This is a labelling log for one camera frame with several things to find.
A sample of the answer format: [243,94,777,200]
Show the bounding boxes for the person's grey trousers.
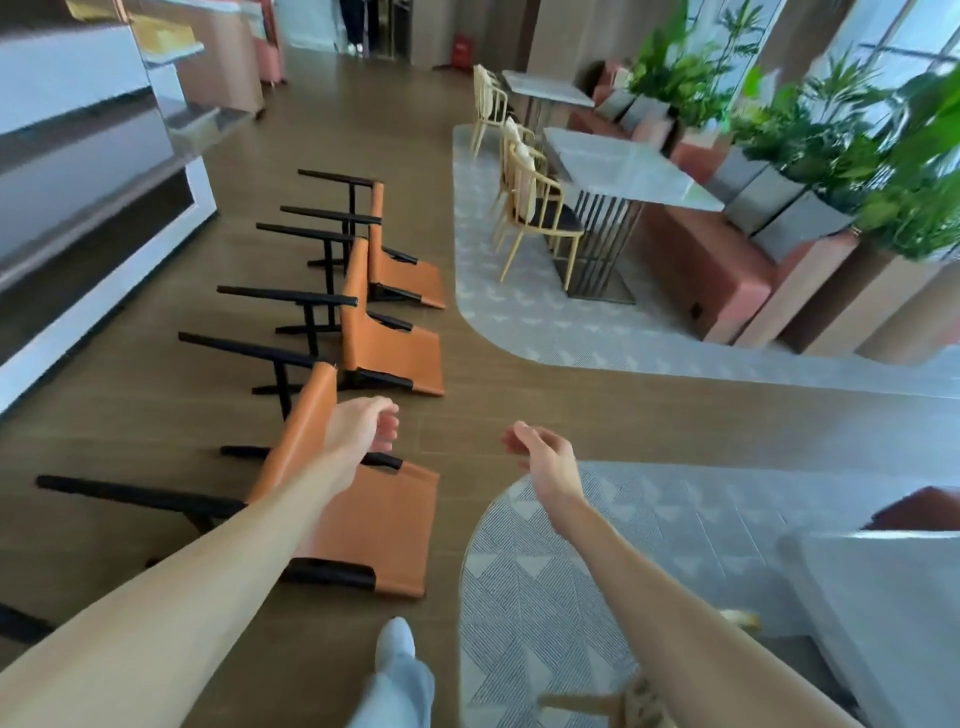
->
[348,652,436,728]

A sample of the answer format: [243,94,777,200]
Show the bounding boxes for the person's left forearm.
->
[0,457,361,728]

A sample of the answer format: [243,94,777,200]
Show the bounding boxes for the green leafy plant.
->
[731,52,960,264]
[629,0,766,129]

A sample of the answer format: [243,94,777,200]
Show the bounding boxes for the grey cushion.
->
[596,88,639,125]
[708,146,766,204]
[723,164,808,238]
[622,95,671,135]
[753,191,856,264]

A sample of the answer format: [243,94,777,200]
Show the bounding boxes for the white shelf board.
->
[142,41,208,69]

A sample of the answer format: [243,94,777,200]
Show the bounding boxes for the brown planter box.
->
[733,228,960,369]

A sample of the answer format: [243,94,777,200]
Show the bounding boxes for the person's left hand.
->
[323,395,401,496]

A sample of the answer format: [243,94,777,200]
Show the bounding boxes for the dark brown table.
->
[0,89,256,418]

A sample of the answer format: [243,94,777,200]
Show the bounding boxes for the person's right hand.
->
[500,421,588,519]

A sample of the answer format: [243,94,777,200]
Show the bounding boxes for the person's right forearm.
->
[536,487,864,728]

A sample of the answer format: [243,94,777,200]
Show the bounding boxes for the brown low cabinet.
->
[172,0,268,118]

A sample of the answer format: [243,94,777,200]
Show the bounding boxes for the short red-brown sofa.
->
[566,59,676,151]
[641,142,785,346]

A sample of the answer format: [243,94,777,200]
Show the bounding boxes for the yellow wooden box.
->
[138,14,200,55]

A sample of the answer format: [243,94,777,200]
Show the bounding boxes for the person's white left shoe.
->
[374,616,418,676]

